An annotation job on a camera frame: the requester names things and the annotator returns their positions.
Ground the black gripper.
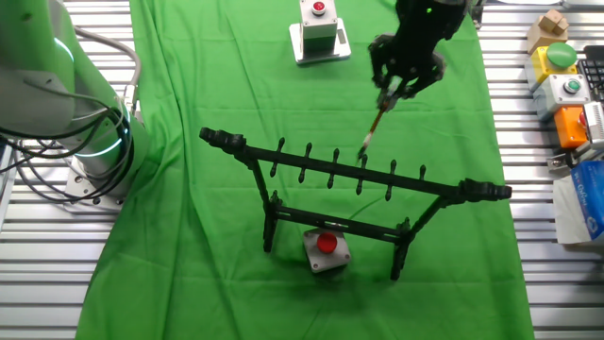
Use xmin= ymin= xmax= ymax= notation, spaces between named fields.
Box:
xmin=370 ymin=0 xmax=468 ymax=108

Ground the brown calligraphy brush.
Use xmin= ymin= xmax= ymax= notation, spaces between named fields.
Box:
xmin=357 ymin=96 xmax=392 ymax=162

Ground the black pen rack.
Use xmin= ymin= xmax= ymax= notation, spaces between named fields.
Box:
xmin=198 ymin=126 xmax=513 ymax=282

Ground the red-button box with metal baseplate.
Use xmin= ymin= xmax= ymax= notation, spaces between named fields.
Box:
xmin=288 ymin=0 xmax=353 ymax=66

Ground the wooden block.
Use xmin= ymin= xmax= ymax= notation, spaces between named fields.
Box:
xmin=527 ymin=8 xmax=570 ymax=53

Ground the yellow box green mushroom button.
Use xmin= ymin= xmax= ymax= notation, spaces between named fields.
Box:
xmin=525 ymin=42 xmax=579 ymax=92

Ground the grey box green button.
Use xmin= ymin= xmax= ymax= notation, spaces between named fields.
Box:
xmin=532 ymin=74 xmax=592 ymax=122

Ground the orange box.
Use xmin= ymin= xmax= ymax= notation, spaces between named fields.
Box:
xmin=553 ymin=106 xmax=589 ymax=150

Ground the black keyboard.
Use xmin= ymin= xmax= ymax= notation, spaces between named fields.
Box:
xmin=578 ymin=45 xmax=604 ymax=103

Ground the small grey red-button box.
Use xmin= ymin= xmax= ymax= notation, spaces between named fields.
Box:
xmin=301 ymin=227 xmax=353 ymax=275

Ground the silver ribbed device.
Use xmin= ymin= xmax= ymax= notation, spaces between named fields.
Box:
xmin=583 ymin=101 xmax=604 ymax=152

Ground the blue white package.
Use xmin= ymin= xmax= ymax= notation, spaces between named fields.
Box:
xmin=552 ymin=173 xmax=604 ymax=247

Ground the blue tissue pack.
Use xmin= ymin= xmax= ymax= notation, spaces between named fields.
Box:
xmin=569 ymin=160 xmax=604 ymax=242

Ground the green cloth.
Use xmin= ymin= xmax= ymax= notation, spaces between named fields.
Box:
xmin=75 ymin=0 xmax=537 ymax=340

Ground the metal bracket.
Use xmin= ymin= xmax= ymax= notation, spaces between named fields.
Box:
xmin=546 ymin=145 xmax=586 ymax=172

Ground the thick grey hose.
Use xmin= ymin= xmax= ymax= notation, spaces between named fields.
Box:
xmin=75 ymin=27 xmax=143 ymax=112

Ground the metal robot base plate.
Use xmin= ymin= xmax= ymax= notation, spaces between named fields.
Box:
xmin=62 ymin=155 xmax=127 ymax=214

